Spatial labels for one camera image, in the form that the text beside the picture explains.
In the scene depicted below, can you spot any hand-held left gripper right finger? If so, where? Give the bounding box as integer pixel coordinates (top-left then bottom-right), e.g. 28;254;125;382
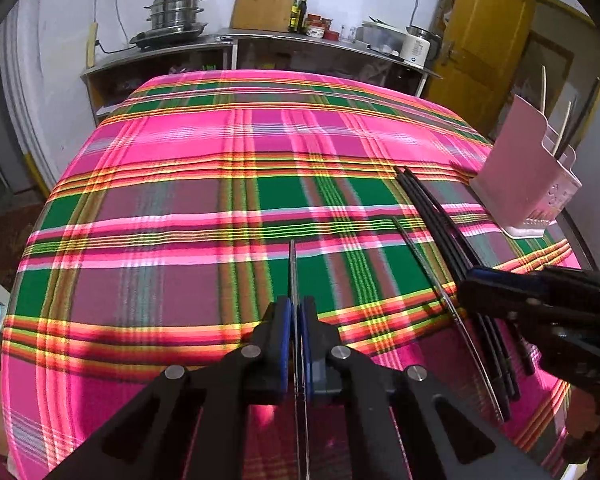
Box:
299;296;556;480

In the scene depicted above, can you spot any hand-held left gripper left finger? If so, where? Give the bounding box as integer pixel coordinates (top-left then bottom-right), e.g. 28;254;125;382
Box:
45;296;293;480

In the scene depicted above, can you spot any white electric kettle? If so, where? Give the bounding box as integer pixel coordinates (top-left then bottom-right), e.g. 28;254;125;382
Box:
400;25;443;68

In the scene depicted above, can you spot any steel steamer pot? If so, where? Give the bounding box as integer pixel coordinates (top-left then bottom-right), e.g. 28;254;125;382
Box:
145;0;208;31

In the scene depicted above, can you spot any silver metal chopstick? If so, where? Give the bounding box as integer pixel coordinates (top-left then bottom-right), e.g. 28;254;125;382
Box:
289;240;311;480
393;217;511;423

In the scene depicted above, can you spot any black induction cooker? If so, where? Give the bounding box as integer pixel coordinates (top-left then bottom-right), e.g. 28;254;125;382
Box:
130;22;208;50

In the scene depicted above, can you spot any steel kitchen counter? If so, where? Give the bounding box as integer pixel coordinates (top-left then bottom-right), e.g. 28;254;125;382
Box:
215;30;443;101

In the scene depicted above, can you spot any pink plastic utensil holder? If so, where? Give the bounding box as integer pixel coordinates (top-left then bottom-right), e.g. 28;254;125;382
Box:
469;94;583;238

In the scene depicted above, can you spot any grey plastic container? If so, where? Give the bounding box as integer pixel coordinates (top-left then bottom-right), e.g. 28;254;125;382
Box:
357;20;406;56

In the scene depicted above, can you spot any grey metal cabinet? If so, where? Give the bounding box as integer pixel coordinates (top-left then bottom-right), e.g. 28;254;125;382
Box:
560;130;600;276

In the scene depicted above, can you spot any pink plaid tablecloth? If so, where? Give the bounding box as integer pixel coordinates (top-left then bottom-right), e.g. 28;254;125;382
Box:
0;71;586;480

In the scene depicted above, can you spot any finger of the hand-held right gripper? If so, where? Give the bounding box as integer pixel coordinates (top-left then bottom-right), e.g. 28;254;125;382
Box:
457;280;556;321
467;265;600;297

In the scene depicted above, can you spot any yellow wooden door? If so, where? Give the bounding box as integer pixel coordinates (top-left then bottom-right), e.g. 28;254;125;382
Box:
422;0;536;136

